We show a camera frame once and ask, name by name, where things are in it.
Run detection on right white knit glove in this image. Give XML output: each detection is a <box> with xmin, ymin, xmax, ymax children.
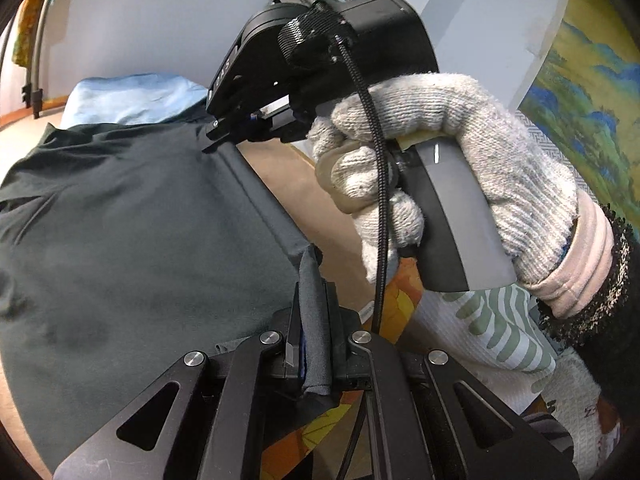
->
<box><xmin>307</xmin><ymin>74</ymin><xmax>594</xmax><ymax>292</ymax></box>

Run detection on orange patterned bedsheet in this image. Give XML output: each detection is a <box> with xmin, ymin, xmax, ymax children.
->
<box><xmin>0</xmin><ymin>94</ymin><xmax>426</xmax><ymax>480</ymax></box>

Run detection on white green leaf quilt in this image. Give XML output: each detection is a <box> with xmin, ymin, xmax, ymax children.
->
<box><xmin>408</xmin><ymin>278</ymin><xmax>623</xmax><ymax>479</ymax></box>

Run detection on folded light blue jeans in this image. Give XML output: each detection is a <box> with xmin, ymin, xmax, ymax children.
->
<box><xmin>60</xmin><ymin>73</ymin><xmax>207</xmax><ymax>129</ymax></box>

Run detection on black fuzzy right sleeve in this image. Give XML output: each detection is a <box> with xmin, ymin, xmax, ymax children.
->
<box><xmin>532</xmin><ymin>193</ymin><xmax>639</xmax><ymax>420</ymax></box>

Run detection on orange patterned cloth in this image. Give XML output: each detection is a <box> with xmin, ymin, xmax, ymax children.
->
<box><xmin>12</xmin><ymin>0</ymin><xmax>43</xmax><ymax>68</ymax></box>

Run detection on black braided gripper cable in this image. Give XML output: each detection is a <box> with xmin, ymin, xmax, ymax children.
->
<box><xmin>332</xmin><ymin>31</ymin><xmax>394</xmax><ymax>336</ymax></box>

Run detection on landscape painting wall hanging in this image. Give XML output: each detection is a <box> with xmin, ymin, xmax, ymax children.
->
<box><xmin>520</xmin><ymin>0</ymin><xmax>639</xmax><ymax>232</ymax></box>

